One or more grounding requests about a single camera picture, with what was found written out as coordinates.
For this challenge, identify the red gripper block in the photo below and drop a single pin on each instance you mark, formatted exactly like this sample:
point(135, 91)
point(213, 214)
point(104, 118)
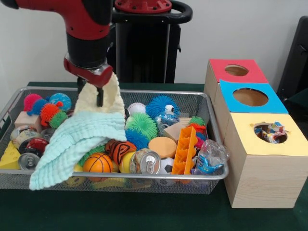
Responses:
point(91, 76)

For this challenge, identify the cream waffle cloth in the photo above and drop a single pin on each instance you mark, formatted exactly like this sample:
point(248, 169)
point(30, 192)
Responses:
point(113, 98)

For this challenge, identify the mint green waffle cloth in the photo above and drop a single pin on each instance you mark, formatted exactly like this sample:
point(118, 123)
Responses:
point(77, 144)

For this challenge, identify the green spiky ball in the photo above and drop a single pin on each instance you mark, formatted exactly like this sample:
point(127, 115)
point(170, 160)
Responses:
point(91, 154)

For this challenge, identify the white colourful spotted cloth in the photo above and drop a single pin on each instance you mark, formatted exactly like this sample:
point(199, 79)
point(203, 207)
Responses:
point(272, 132)

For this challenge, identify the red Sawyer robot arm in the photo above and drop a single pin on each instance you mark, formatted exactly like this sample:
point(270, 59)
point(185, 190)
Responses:
point(84, 29)

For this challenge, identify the clear mesh bin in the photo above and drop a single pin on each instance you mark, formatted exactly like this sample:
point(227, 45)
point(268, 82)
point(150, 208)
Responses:
point(211, 180)

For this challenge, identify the wooden three-hole box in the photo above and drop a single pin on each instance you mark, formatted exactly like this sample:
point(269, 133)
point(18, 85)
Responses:
point(264, 178)

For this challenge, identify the orange tiger striped toy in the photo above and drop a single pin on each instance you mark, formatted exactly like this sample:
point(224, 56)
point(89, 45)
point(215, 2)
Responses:
point(120, 150)

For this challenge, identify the large blue spiky ball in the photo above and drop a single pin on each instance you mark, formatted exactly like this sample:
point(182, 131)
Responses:
point(161, 106)

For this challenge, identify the small orange basketball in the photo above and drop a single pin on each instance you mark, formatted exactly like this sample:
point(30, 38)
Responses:
point(97, 163)

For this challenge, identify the round wooden disc toy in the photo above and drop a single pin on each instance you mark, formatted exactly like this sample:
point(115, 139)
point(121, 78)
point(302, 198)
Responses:
point(162, 147)

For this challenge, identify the plain wooden cube block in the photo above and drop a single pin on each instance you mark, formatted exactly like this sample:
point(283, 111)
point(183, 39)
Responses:
point(174, 131)

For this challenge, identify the silver drink can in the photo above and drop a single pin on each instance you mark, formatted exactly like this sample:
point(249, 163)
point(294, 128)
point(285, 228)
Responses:
point(148, 162)

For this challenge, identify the small soccer ball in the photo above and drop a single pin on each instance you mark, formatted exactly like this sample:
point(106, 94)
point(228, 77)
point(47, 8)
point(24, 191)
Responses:
point(167, 166)

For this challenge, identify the orange plastic gear toy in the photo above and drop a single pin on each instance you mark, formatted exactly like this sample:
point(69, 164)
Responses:
point(185, 151)

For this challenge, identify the yellow wedge block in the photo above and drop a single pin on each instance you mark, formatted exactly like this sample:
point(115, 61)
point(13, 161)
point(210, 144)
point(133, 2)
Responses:
point(9, 158)

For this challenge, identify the clear plastic packet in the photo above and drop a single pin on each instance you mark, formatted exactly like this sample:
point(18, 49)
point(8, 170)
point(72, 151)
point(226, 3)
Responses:
point(211, 156)

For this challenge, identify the black panel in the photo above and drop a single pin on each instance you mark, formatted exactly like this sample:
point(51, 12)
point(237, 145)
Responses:
point(296, 62)

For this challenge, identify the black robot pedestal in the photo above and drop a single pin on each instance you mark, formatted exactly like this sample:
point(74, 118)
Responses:
point(144, 53)

